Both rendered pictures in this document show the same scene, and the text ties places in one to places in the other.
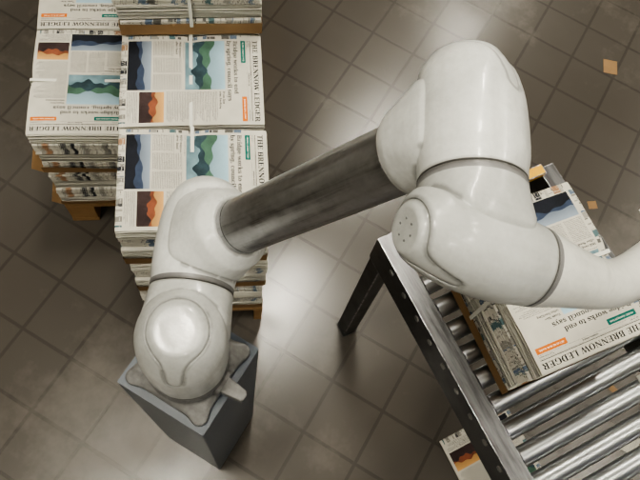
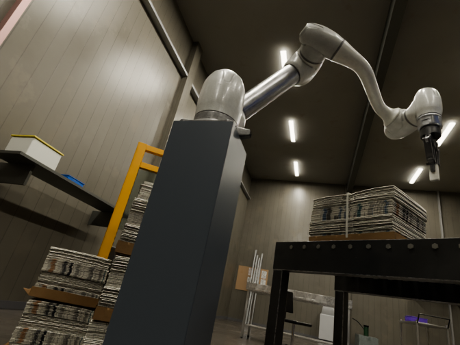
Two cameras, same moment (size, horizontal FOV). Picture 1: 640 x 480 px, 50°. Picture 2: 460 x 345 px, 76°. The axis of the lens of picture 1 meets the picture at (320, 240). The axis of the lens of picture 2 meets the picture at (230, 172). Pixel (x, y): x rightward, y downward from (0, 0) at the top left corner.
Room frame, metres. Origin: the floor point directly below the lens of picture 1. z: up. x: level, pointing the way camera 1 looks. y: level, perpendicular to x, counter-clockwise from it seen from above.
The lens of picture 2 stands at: (-0.63, 0.05, 0.51)
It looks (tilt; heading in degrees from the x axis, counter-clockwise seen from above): 24 degrees up; 3
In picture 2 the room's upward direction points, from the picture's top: 12 degrees clockwise
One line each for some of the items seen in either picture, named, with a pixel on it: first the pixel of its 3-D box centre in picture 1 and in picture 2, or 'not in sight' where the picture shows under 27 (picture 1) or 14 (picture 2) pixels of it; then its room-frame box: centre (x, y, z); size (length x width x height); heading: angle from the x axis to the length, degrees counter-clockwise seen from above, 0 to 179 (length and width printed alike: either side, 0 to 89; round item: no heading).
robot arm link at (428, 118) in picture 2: not in sight; (429, 124); (0.43, -0.68, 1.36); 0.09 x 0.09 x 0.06
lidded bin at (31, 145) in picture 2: not in sight; (33, 154); (2.25, 2.31, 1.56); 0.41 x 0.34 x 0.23; 164
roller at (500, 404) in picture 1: (565, 366); not in sight; (0.52, -0.66, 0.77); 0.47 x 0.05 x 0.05; 131
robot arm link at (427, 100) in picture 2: not in sight; (425, 106); (0.44, -0.68, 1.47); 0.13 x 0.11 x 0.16; 10
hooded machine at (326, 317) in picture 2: not in sight; (328, 322); (11.23, -3.86, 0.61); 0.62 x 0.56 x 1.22; 74
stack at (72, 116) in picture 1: (103, 85); (68, 313); (1.21, 0.87, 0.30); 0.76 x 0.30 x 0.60; 18
